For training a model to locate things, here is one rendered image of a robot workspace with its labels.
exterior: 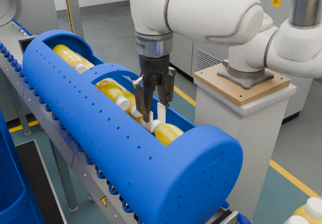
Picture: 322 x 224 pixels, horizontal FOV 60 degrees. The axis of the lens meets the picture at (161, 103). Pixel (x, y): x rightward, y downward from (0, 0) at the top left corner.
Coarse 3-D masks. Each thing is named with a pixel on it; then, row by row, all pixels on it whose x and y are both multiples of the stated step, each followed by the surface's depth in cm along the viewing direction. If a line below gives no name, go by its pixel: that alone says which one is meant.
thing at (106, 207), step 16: (0, 32) 198; (16, 32) 198; (16, 48) 174; (0, 64) 172; (16, 80) 149; (32, 112) 133; (48, 128) 118; (64, 144) 107; (80, 176) 98; (96, 192) 90; (112, 208) 83
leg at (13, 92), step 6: (6, 78) 214; (12, 90) 221; (12, 96) 223; (18, 96) 226; (18, 102) 228; (18, 108) 231; (18, 114) 233; (24, 114) 236; (24, 120) 239; (24, 126) 241; (24, 132) 244; (30, 132) 249
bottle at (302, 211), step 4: (300, 208) 63; (304, 208) 61; (296, 212) 63; (300, 212) 62; (304, 212) 61; (308, 212) 60; (304, 216) 61; (308, 216) 60; (312, 216) 60; (308, 220) 60; (312, 220) 60; (316, 220) 60; (320, 220) 60
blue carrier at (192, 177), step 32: (64, 32) 111; (32, 64) 102; (64, 64) 90; (96, 64) 121; (64, 96) 83; (96, 96) 75; (96, 128) 70; (128, 128) 64; (192, 128) 81; (96, 160) 72; (128, 160) 61; (160, 160) 56; (192, 160) 54; (224, 160) 62; (128, 192) 61; (160, 192) 53; (192, 192) 59; (224, 192) 71
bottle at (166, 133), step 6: (156, 126) 79; (162, 126) 76; (168, 126) 76; (174, 126) 76; (156, 132) 77; (162, 132) 75; (168, 132) 74; (174, 132) 74; (180, 132) 74; (162, 138) 74; (168, 138) 73; (174, 138) 72; (168, 144) 73
